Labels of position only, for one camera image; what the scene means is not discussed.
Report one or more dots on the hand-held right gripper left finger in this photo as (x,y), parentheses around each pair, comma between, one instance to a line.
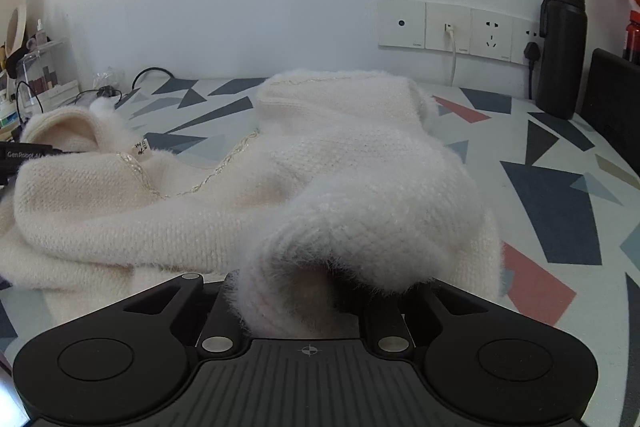
(225,302)

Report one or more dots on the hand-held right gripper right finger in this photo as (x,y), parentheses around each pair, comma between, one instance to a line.
(380,324)

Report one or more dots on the cream fuzzy knit sweater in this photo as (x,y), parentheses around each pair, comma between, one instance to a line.
(250,167)

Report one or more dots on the clear acrylic organizer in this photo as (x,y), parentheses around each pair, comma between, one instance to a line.
(50,72)

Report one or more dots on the clear crumpled plastic bag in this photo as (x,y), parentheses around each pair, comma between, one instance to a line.
(107,79)

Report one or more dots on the small white dropper bottle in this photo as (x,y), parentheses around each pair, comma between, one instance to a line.
(40,38)

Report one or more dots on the white round roll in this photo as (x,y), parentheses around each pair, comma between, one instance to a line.
(12,32)

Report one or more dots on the geometric patterned tablecloth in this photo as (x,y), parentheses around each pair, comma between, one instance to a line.
(550,207)

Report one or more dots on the black power plug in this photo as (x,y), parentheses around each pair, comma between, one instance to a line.
(533,53)

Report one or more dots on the black insulated water bottle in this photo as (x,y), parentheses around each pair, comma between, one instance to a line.
(562,57)

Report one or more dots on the black box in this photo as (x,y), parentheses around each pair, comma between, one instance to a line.
(615,97)

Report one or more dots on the small red-capped bottle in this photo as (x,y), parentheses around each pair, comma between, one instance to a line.
(634,34)

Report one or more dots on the white wall socket panel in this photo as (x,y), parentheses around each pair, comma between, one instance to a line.
(410,36)

